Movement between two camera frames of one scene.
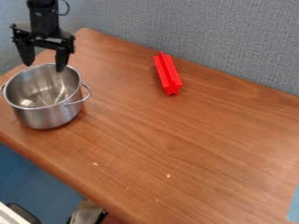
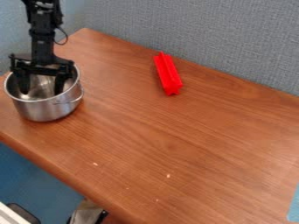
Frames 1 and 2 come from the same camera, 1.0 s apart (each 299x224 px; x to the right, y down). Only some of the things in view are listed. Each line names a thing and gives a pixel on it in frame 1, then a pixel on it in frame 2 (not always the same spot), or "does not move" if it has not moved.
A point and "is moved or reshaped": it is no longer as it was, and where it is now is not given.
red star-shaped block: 168,73 does not move
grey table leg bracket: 88,215 does not move
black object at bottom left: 22,213 does not move
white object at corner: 9,216 does not move
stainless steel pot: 44,96 is moved or reshaped
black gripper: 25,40 to 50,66
